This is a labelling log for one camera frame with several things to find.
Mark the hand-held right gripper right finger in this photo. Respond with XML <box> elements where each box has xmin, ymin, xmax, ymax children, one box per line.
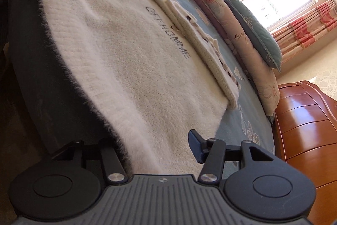
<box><xmin>189</xmin><ymin>129</ymin><xmax>275</xmax><ymax>185</ymax></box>

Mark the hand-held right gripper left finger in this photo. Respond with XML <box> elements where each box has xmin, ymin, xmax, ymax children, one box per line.
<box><xmin>49</xmin><ymin>140</ymin><xmax>128</xmax><ymax>185</ymax></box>

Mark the wooden bed frame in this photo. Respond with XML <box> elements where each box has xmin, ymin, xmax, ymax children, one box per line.
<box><xmin>272</xmin><ymin>80</ymin><xmax>337</xmax><ymax>225</ymax></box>

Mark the cream fuzzy sweater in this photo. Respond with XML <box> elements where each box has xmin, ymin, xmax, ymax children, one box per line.
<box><xmin>35</xmin><ymin>0</ymin><xmax>241</xmax><ymax>178</ymax></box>

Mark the green pillow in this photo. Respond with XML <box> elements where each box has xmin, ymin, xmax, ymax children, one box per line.
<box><xmin>221</xmin><ymin>0</ymin><xmax>282</xmax><ymax>73</ymax></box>

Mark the pink floral quilt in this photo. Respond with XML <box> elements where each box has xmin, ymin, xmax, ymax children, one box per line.
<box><xmin>143</xmin><ymin>0</ymin><xmax>281</xmax><ymax>117</ymax></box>

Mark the pink striped curtain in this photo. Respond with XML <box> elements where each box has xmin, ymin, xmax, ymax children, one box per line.
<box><xmin>271</xmin><ymin>0</ymin><xmax>337</xmax><ymax>63</ymax></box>

